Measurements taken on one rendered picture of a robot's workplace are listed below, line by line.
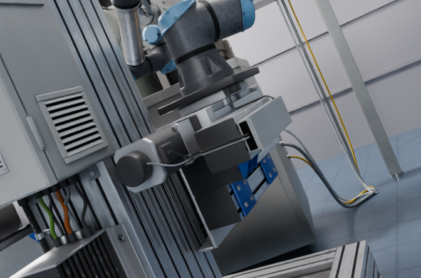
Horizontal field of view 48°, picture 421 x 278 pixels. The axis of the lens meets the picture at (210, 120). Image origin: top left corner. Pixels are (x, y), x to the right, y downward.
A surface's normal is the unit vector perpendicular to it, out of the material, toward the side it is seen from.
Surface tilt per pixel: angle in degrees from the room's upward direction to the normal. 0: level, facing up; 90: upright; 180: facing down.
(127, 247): 90
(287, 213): 90
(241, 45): 90
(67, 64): 90
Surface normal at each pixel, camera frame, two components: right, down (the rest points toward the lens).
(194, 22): 0.33, -0.11
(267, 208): -0.15, 0.11
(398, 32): -0.36, 0.20
